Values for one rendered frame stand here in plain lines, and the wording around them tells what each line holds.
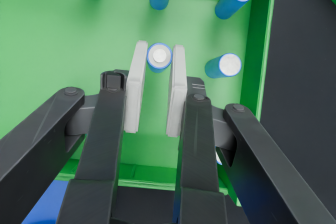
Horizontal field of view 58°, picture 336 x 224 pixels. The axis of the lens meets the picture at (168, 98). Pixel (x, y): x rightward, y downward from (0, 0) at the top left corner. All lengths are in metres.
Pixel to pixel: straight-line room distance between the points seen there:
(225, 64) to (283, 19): 0.55
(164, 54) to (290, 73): 0.58
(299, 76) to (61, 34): 0.59
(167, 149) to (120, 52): 0.11
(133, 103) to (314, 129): 0.68
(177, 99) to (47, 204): 0.66
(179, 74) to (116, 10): 0.16
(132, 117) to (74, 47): 0.16
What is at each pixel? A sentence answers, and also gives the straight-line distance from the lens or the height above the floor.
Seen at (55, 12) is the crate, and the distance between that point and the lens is 0.32.
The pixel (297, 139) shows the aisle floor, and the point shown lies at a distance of 0.79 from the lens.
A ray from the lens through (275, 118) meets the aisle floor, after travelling 0.76.
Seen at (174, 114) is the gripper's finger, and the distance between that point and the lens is 0.15.
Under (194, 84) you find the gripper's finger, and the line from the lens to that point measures 0.17.
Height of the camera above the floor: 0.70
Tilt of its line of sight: 86 degrees down
